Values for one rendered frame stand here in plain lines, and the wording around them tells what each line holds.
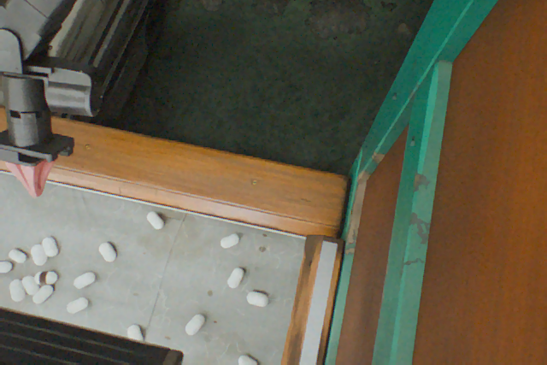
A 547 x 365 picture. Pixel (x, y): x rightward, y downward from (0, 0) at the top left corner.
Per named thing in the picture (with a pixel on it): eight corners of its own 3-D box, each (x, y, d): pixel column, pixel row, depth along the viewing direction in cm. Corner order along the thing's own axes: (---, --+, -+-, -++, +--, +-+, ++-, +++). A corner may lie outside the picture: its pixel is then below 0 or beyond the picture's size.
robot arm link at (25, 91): (12, 56, 67) (-9, 67, 62) (61, 63, 67) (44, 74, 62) (17, 102, 70) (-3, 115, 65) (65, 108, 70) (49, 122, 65)
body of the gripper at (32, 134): (50, 166, 67) (46, 119, 64) (-15, 152, 68) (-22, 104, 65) (76, 148, 73) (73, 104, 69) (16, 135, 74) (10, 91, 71)
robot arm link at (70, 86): (20, 14, 66) (-13, 27, 58) (104, 25, 66) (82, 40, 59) (31, 93, 71) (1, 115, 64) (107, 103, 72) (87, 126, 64)
